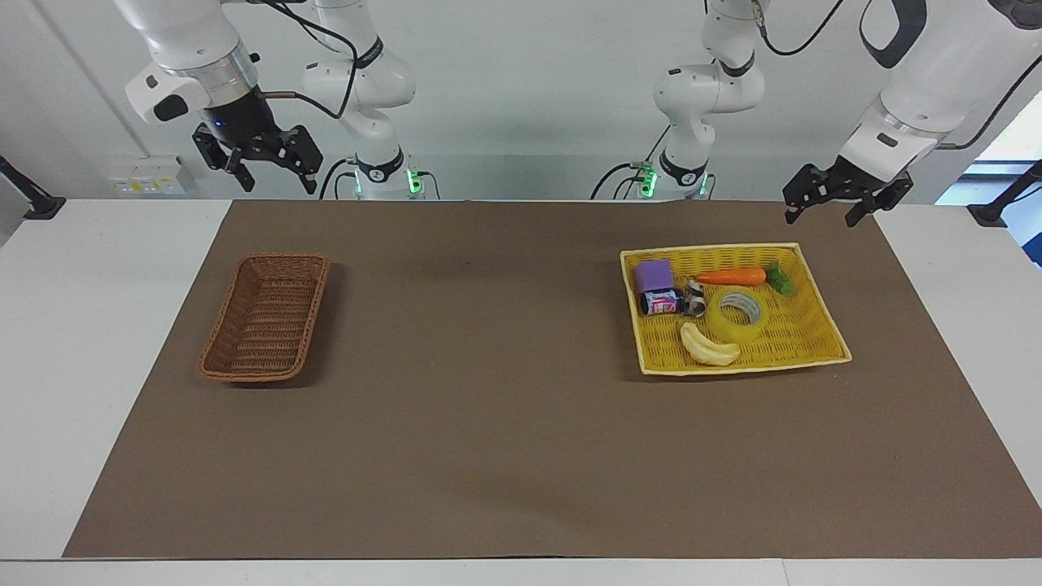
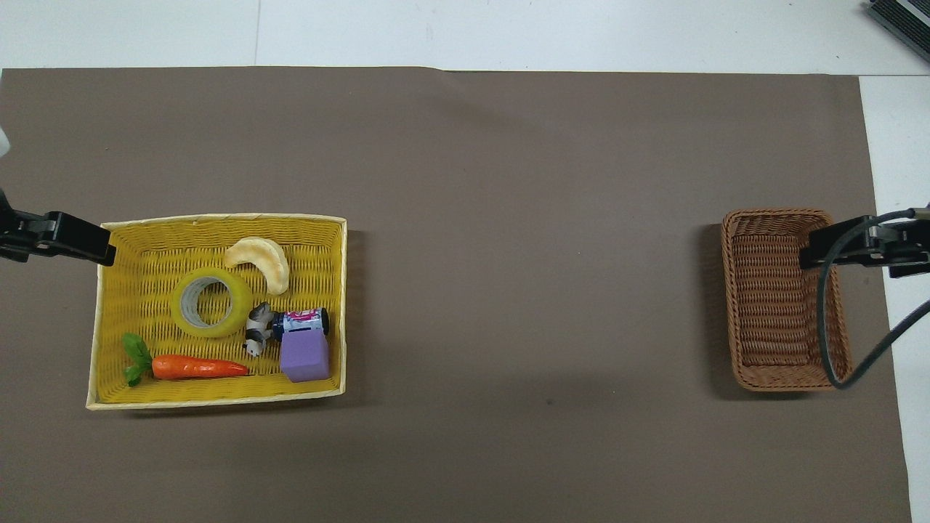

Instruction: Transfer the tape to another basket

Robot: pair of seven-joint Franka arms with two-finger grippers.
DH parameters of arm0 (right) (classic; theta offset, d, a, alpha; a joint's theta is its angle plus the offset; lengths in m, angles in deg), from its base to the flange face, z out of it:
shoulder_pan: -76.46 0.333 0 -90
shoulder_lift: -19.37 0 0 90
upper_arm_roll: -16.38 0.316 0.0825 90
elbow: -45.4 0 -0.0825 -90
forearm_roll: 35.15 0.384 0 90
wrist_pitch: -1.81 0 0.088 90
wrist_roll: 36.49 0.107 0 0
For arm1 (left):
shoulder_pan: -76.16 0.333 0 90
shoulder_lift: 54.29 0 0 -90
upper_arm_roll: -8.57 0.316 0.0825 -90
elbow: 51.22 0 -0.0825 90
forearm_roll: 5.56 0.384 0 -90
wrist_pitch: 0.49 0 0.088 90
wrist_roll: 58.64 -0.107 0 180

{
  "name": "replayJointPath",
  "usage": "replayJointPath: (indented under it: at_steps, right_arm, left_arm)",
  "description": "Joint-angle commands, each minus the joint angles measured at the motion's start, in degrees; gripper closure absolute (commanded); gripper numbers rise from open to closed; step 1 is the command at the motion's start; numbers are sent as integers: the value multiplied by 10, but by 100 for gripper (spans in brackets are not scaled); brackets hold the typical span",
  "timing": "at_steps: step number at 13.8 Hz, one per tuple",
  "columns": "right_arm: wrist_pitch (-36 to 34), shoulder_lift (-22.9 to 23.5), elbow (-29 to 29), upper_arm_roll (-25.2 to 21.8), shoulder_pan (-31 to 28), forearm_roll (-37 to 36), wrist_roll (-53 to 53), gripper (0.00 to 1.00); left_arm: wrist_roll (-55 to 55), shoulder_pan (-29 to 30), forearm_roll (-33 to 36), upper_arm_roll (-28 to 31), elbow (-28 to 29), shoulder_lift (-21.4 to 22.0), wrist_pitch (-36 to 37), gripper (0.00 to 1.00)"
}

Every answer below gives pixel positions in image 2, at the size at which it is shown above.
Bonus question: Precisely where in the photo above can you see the yellow tape roll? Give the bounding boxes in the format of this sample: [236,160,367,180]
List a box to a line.
[170,267,254,339]

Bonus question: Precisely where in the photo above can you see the brown wicker basket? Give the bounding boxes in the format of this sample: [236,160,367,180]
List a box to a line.
[721,208,854,393]

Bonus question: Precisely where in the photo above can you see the yellow woven basket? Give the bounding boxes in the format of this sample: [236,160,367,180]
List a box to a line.
[86,213,349,411]

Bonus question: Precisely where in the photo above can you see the purple foam cube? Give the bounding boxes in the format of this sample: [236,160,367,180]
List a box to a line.
[280,331,331,384]

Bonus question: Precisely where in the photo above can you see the crescent bread toy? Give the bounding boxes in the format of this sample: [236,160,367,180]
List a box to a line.
[224,237,291,296]

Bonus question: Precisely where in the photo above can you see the black and white cow figurine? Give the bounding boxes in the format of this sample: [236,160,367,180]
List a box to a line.
[243,302,275,359]

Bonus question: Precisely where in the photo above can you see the orange toy carrot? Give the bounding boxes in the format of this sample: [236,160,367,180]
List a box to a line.
[122,333,250,387]

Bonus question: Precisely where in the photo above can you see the black stand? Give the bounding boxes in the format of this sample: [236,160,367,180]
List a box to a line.
[868,0,930,54]

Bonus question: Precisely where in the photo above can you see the black cable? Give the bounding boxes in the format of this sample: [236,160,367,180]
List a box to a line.
[816,207,930,391]

